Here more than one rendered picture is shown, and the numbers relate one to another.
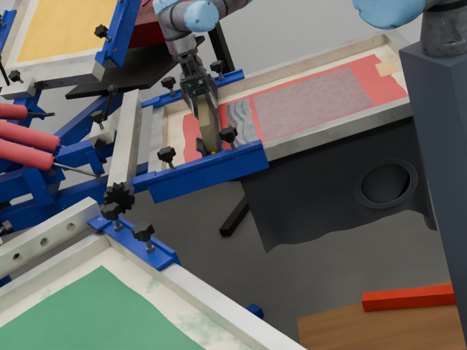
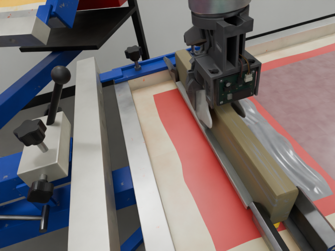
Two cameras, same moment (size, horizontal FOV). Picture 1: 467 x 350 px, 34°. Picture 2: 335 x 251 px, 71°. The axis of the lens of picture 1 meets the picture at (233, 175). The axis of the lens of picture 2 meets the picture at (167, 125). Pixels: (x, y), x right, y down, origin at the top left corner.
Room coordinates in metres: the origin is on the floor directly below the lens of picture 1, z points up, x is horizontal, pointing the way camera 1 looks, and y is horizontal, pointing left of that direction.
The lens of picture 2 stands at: (1.72, 0.17, 1.31)
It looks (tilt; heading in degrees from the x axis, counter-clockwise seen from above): 42 degrees down; 348
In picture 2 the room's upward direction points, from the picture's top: 12 degrees counter-clockwise
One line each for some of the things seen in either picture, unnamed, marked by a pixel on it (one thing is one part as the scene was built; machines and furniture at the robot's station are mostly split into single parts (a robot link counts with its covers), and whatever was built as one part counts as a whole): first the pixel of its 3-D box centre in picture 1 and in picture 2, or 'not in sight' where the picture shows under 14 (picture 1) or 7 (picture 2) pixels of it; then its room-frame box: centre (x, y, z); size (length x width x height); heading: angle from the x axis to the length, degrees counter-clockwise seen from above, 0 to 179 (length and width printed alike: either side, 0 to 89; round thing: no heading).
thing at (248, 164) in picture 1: (207, 169); not in sight; (1.75, 0.06, 0.98); 0.30 x 0.05 x 0.07; 85
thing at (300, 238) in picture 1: (333, 187); not in sight; (1.82, -0.24, 0.77); 0.46 x 0.09 x 0.36; 85
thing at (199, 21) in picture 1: (199, 14); not in sight; (1.92, -0.06, 1.31); 0.11 x 0.11 x 0.08; 33
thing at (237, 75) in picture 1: (200, 95); (167, 69); (2.30, 0.01, 0.98); 0.30 x 0.05 x 0.07; 85
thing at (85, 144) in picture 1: (90, 151); (28, 172); (2.05, 0.36, 1.02); 0.17 x 0.06 x 0.05; 85
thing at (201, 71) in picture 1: (191, 72); (222, 55); (1.99, 0.01, 1.15); 0.09 x 0.08 x 0.12; 175
